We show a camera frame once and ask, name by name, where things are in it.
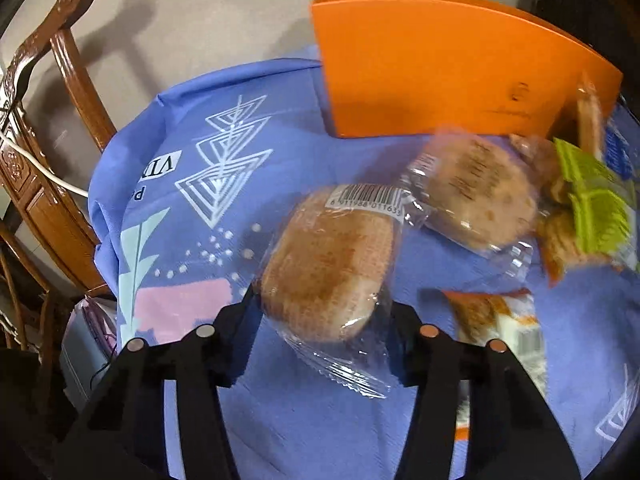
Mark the clear bread packet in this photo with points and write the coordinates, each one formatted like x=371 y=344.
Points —
x=475 y=190
x=330 y=260

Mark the blue printed tablecloth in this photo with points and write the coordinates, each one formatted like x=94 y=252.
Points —
x=300 y=125

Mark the green snack packet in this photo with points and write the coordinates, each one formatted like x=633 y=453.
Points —
x=595 y=205

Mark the grey purple appliance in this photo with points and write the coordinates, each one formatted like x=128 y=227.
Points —
x=80 y=350

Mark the orange box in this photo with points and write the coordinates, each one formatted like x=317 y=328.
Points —
x=425 y=60

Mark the dark cabinet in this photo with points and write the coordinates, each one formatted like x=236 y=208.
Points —
x=600 y=10

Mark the orange white snack packet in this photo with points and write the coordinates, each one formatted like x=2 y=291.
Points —
x=500 y=320

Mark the blue snack packet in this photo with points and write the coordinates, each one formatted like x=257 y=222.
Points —
x=621 y=145

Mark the green-labelled snack packet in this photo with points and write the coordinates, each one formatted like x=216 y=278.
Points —
x=555 y=245

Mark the dark wooden chair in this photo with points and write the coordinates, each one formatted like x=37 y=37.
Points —
x=30 y=280

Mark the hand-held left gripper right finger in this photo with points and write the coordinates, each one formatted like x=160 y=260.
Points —
x=406 y=342

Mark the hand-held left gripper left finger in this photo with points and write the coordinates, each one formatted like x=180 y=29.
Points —
x=240 y=330

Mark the carved wooden chair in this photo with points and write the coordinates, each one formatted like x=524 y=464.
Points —
x=80 y=90

